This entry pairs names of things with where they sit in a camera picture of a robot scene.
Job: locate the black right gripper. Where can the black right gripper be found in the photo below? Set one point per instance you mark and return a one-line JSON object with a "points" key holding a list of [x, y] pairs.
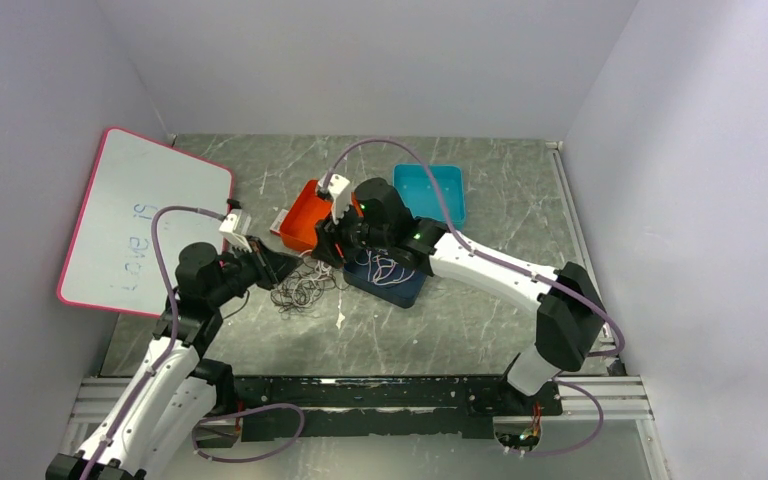
{"points": [[327, 238]]}

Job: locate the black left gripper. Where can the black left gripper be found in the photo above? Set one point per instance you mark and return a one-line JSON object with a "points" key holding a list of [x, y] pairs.
{"points": [[271, 267]]}

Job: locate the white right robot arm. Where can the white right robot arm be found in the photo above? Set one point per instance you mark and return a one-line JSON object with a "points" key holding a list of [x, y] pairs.
{"points": [[569, 314]]}

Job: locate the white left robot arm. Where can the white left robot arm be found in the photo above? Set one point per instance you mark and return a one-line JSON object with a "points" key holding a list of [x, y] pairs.
{"points": [[176, 386]]}

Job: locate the orange plastic bin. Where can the orange plastic bin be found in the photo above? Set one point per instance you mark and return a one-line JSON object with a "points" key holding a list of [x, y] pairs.
{"points": [[297, 231]]}

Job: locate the red and white small box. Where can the red and white small box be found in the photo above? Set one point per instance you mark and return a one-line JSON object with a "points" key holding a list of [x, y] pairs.
{"points": [[278, 221]]}

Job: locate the dark blue plastic bin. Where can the dark blue plastic bin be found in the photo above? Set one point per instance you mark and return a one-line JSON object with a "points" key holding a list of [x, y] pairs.
{"points": [[384, 279]]}

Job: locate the teal plastic bin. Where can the teal plastic bin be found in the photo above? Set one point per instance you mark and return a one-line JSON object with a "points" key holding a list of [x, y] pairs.
{"points": [[418, 194]]}

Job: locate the pink-framed whiteboard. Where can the pink-framed whiteboard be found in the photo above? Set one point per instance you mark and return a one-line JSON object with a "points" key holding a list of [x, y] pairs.
{"points": [[110, 264]]}

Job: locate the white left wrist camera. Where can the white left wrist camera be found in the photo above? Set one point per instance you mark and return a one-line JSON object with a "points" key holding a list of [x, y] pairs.
{"points": [[234, 228]]}

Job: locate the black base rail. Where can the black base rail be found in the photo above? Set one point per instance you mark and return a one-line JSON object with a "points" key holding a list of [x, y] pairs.
{"points": [[472, 406]]}

